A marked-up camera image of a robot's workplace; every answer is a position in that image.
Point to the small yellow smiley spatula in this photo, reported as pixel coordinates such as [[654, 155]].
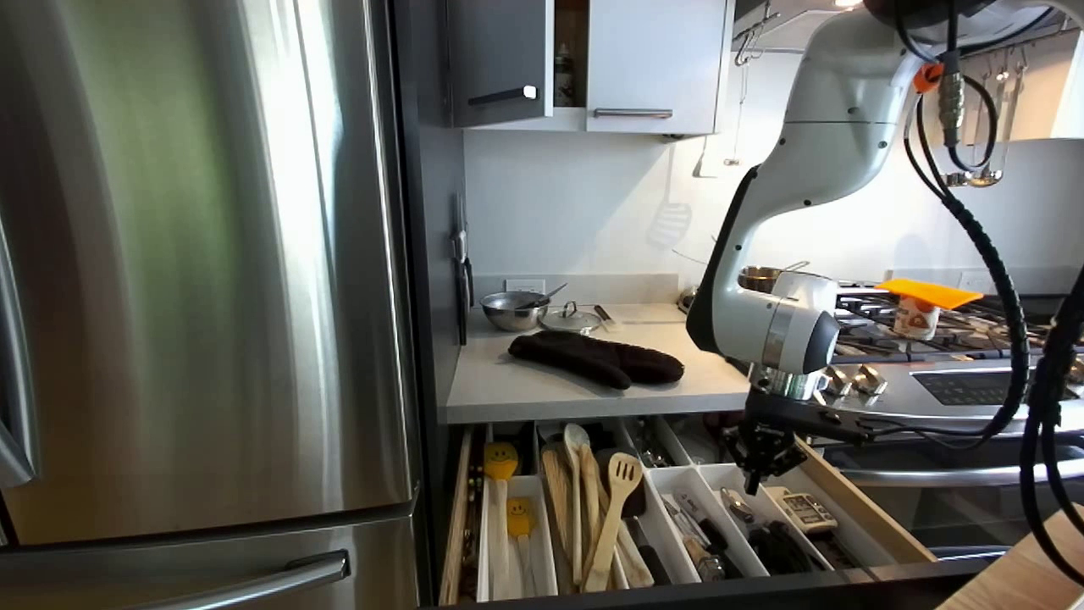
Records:
[[520, 515]]

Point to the wall cabinet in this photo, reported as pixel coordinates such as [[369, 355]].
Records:
[[627, 59]]

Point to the slotted wooden spatula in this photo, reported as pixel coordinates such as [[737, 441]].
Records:
[[622, 474]]

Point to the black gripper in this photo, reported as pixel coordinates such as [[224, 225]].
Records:
[[769, 417]]

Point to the dark grey cabinet door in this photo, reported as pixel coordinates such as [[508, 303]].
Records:
[[500, 51]]

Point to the metal utensil in bowl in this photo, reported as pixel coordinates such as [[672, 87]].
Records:
[[546, 296]]

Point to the white digital kitchen timer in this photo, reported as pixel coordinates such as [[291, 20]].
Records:
[[803, 510]]

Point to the white utensil organizer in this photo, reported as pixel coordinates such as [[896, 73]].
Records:
[[677, 508]]

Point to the wooden spoon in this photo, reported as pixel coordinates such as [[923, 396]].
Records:
[[577, 440]]

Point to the bottle in cabinet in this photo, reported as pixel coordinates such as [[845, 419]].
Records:
[[564, 80]]

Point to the white cabinet door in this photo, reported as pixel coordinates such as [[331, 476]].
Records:
[[656, 51]]

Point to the wooden kitchen drawer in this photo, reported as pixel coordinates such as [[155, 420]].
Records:
[[864, 512]]

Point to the steel pot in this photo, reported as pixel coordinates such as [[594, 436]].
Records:
[[758, 278]]

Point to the orange flat lid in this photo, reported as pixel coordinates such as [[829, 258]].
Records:
[[927, 292]]

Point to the stove knob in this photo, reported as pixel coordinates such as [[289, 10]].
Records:
[[870, 379], [837, 381]]

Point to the heap of metal kitchen tools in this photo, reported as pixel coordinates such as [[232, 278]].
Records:
[[694, 534]]

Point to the heap of wooden utensils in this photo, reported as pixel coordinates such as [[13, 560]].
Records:
[[559, 500]]

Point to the dark brown oven mitt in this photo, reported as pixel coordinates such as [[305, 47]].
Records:
[[584, 354]]

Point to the wooden table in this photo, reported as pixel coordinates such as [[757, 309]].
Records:
[[1016, 576]]

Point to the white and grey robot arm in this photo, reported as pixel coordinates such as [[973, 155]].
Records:
[[834, 119]]

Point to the row of hanging ladles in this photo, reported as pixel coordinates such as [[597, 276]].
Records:
[[987, 174]]

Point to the stainless steel refrigerator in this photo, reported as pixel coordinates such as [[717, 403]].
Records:
[[195, 280]]

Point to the stainless steel gas stove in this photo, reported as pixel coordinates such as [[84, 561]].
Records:
[[957, 381]]

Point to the large yellow smiley spatula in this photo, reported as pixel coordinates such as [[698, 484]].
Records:
[[500, 462]]

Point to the white wall socket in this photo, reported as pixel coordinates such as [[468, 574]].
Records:
[[976, 281], [525, 285]]

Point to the white slotted hanging spatula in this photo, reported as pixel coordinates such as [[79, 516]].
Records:
[[669, 222]]

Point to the white cup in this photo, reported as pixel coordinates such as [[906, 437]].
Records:
[[915, 320]]

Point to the glass pot lid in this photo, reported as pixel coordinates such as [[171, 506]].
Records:
[[570, 321]]

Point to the knives on magnetic strip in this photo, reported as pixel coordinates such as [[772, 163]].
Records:
[[461, 271]]

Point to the steel mixing bowl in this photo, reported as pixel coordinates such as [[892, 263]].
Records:
[[508, 315]]

